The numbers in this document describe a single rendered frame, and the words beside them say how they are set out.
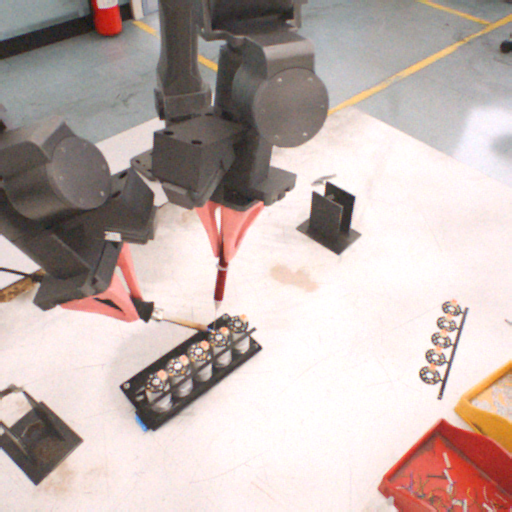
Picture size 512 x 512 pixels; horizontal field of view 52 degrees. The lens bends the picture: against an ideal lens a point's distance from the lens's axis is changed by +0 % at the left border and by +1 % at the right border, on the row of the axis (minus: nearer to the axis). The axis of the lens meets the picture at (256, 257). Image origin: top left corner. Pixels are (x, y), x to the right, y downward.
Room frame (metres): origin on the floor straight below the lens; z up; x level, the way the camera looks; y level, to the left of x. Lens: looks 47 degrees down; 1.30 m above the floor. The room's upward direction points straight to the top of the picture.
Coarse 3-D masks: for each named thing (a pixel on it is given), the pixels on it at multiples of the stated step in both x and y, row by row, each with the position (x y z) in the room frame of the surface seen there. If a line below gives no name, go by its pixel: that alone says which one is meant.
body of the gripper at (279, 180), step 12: (216, 108) 0.40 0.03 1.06; (240, 120) 0.38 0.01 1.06; (276, 168) 0.41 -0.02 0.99; (276, 180) 0.38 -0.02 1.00; (288, 180) 0.38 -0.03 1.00; (240, 192) 0.36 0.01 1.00; (252, 192) 0.35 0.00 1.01; (264, 192) 0.35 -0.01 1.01; (276, 192) 0.35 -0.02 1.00; (288, 192) 0.38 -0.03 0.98; (264, 204) 0.34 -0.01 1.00
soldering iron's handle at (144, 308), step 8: (32, 280) 0.35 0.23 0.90; (40, 280) 0.35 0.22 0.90; (104, 304) 0.34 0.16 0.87; (112, 304) 0.34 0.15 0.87; (136, 304) 0.34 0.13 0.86; (144, 304) 0.34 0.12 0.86; (152, 304) 0.35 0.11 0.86; (144, 312) 0.34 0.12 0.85; (152, 312) 0.34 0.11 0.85; (144, 320) 0.33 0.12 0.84
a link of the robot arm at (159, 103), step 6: (156, 90) 0.75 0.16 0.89; (210, 90) 0.76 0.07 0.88; (156, 96) 0.74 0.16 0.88; (210, 96) 0.76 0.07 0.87; (156, 102) 0.76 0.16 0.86; (162, 102) 0.74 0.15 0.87; (210, 102) 0.77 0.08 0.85; (156, 108) 0.77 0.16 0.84; (162, 108) 0.74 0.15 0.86; (162, 114) 0.75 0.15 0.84; (192, 114) 0.77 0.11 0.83
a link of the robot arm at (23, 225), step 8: (0, 176) 0.33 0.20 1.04; (0, 184) 0.32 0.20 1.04; (0, 192) 0.33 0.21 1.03; (0, 200) 0.32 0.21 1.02; (8, 200) 0.33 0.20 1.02; (0, 208) 0.32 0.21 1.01; (8, 208) 0.32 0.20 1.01; (0, 216) 0.32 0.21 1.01; (8, 216) 0.32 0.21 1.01; (16, 216) 0.32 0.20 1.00; (24, 216) 0.33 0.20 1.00; (0, 224) 0.32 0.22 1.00; (8, 224) 0.32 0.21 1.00; (16, 224) 0.32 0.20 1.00; (24, 224) 0.32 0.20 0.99; (32, 224) 0.32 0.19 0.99; (0, 232) 0.32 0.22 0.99; (8, 232) 0.32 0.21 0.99; (16, 232) 0.32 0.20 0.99; (24, 232) 0.32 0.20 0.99
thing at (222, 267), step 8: (224, 256) 0.36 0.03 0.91; (216, 264) 0.36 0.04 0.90; (224, 264) 0.36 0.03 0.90; (216, 272) 0.36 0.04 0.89; (224, 272) 0.36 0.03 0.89; (216, 280) 0.36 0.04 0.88; (224, 280) 0.36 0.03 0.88; (216, 288) 0.35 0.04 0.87; (224, 288) 0.36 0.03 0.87; (216, 296) 0.35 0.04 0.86
